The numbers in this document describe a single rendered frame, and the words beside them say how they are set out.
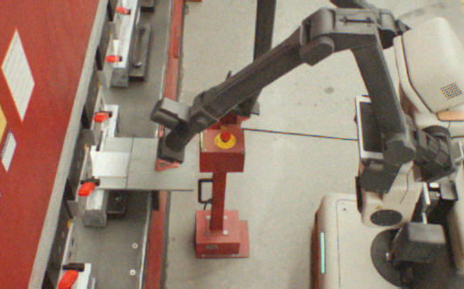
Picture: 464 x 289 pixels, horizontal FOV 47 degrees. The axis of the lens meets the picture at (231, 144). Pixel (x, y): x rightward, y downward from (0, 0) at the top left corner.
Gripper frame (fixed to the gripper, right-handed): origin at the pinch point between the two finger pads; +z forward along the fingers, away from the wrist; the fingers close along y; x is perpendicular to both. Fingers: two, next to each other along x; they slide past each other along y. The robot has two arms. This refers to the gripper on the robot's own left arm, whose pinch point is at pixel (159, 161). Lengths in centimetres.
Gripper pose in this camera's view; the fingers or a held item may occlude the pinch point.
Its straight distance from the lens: 148.9
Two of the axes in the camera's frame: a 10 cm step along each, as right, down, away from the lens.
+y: 0.1, 7.7, -6.4
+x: 8.5, 3.4, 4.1
